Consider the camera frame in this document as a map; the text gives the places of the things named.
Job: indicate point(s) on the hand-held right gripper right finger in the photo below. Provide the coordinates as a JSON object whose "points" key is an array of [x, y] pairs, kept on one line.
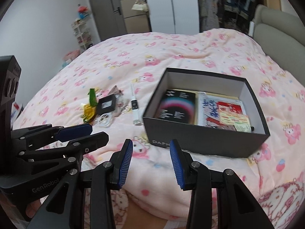
{"points": [[177, 164]]}

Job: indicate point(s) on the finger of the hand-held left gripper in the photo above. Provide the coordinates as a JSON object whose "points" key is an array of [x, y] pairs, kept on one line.
{"points": [[73, 130], [90, 140]]}

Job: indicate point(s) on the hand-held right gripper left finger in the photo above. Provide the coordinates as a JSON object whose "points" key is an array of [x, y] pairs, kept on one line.
{"points": [[125, 164]]}

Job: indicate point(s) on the black cardboard box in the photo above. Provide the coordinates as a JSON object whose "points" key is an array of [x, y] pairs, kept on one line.
{"points": [[202, 138]]}

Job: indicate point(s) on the dark rainbow screen protector package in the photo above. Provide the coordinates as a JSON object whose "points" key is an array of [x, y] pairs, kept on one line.
{"points": [[176, 107]]}

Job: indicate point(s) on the person's left hand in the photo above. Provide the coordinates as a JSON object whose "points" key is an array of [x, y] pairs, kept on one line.
{"points": [[32, 210]]}

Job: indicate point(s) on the yellow snack packet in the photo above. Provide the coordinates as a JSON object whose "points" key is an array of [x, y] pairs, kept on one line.
{"points": [[88, 112]]}

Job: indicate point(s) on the clear phone case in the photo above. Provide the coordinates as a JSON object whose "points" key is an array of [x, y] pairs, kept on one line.
{"points": [[102, 120]]}

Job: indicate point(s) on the small black framed box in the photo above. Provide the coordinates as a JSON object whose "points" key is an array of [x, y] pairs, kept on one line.
{"points": [[104, 106]]}

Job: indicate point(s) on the green snack packet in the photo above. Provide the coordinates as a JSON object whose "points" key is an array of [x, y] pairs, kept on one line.
{"points": [[93, 97]]}

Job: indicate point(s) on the white smartwatch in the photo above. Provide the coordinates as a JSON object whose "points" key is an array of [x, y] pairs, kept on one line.
{"points": [[135, 105]]}

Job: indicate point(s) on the blue and white packet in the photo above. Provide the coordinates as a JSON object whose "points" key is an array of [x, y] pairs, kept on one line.
{"points": [[209, 109]]}

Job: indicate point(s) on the pink plush toy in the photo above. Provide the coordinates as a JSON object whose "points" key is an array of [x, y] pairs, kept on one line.
{"points": [[71, 56]]}

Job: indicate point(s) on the yellow labelled packet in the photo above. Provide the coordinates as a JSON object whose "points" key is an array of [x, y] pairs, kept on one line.
{"points": [[238, 122]]}

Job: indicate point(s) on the red packet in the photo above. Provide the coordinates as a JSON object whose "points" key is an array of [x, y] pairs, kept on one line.
{"points": [[228, 108]]}

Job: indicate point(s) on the yellow screen protector package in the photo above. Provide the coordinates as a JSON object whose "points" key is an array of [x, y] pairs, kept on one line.
{"points": [[236, 98]]}

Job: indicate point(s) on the white shelf rack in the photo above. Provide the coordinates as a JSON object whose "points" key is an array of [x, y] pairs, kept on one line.
{"points": [[82, 35]]}

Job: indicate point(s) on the pink printed pajamas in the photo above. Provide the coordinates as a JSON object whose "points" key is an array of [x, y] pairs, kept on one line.
{"points": [[281, 200]]}

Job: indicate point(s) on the pink printed blanket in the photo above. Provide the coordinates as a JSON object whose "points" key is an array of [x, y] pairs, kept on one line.
{"points": [[166, 47]]}

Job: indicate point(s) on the red and blue plush toy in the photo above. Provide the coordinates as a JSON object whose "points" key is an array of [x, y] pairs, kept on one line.
{"points": [[83, 10]]}

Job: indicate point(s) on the grey door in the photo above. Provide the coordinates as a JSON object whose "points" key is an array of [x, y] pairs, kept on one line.
{"points": [[104, 12]]}

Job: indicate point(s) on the brown cabinet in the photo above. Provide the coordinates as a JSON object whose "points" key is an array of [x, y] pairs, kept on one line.
{"points": [[135, 21]]}

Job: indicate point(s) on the beige handbag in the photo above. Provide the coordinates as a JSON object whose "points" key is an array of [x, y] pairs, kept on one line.
{"points": [[139, 6]]}

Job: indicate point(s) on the white wardrobe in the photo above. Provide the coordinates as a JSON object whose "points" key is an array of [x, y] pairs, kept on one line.
{"points": [[183, 4]]}

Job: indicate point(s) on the dark open closet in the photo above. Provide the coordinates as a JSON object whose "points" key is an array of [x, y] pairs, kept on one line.
{"points": [[228, 4]]}

